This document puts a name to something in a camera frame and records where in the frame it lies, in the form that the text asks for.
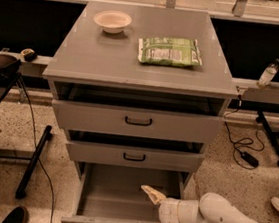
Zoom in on green snack bag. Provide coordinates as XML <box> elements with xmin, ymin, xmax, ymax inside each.
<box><xmin>138</xmin><ymin>37</ymin><xmax>202</xmax><ymax>67</ymax></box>

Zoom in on grey top drawer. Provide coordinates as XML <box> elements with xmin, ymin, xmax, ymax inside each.
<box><xmin>53</xmin><ymin>88</ymin><xmax>223</xmax><ymax>143</ymax></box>

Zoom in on yellow tape measure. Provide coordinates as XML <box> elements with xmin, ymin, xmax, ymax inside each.
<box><xmin>20</xmin><ymin>48</ymin><xmax>37</xmax><ymax>62</ymax></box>

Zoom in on plastic water bottle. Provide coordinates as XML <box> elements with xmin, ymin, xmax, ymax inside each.
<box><xmin>256</xmin><ymin>59</ymin><xmax>279</xmax><ymax>88</ymax></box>

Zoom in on thin black floor cable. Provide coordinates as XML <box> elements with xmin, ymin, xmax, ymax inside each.
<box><xmin>1</xmin><ymin>77</ymin><xmax>70</xmax><ymax>223</ymax></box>

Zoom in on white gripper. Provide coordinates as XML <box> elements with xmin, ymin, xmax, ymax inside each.
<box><xmin>141</xmin><ymin>185</ymin><xmax>208</xmax><ymax>223</ymax></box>

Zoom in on white bowl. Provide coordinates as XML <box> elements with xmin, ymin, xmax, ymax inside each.
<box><xmin>94</xmin><ymin>10</ymin><xmax>132</xmax><ymax>34</ymax></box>

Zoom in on black side table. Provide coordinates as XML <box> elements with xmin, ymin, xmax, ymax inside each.
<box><xmin>0</xmin><ymin>73</ymin><xmax>52</xmax><ymax>199</ymax></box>

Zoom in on grey middle drawer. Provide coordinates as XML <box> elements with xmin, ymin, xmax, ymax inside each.
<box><xmin>66</xmin><ymin>131</ymin><xmax>204</xmax><ymax>173</ymax></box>

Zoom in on grey drawer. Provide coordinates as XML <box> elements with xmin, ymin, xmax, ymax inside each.
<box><xmin>53</xmin><ymin>88</ymin><xmax>223</xmax><ymax>143</ymax></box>
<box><xmin>66</xmin><ymin>131</ymin><xmax>204</xmax><ymax>173</ymax></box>
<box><xmin>61</xmin><ymin>163</ymin><xmax>188</xmax><ymax>223</ymax></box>

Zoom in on grey bottom drawer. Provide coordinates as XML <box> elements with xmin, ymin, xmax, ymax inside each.
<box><xmin>61</xmin><ymin>163</ymin><xmax>188</xmax><ymax>223</ymax></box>

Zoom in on grey drawer cabinet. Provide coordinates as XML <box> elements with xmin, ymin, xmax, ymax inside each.
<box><xmin>31</xmin><ymin>0</ymin><xmax>247</xmax><ymax>195</ymax></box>

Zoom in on black shoe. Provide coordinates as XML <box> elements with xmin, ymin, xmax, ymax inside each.
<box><xmin>2</xmin><ymin>206</ymin><xmax>29</xmax><ymax>223</ymax></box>

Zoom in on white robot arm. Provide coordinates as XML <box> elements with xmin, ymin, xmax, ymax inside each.
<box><xmin>141</xmin><ymin>185</ymin><xmax>258</xmax><ymax>223</ymax></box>

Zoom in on black power cable with adapter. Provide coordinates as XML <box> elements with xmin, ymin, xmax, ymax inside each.
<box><xmin>218</xmin><ymin>93</ymin><xmax>272</xmax><ymax>172</ymax></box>

